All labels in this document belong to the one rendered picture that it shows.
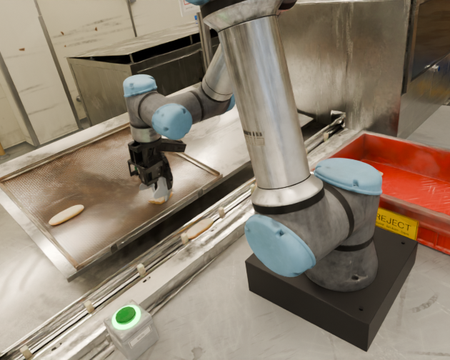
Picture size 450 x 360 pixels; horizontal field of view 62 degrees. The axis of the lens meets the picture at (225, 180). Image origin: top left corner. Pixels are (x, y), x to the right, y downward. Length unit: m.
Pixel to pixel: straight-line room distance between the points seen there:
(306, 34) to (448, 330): 1.04
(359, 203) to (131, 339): 0.49
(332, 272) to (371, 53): 0.82
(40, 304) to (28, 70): 3.46
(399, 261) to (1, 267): 1.03
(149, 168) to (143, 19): 4.40
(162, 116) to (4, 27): 3.53
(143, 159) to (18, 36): 3.42
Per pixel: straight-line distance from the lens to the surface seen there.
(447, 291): 0.92
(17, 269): 1.20
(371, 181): 0.66
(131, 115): 0.91
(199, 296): 0.89
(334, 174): 0.65
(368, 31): 1.35
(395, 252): 0.88
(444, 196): 1.20
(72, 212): 1.12
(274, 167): 0.54
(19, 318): 1.04
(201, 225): 1.02
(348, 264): 0.74
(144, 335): 0.80
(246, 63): 0.52
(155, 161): 0.98
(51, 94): 4.40
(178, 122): 0.80
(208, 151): 1.29
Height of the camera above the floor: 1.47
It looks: 30 degrees down
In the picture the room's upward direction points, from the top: 9 degrees counter-clockwise
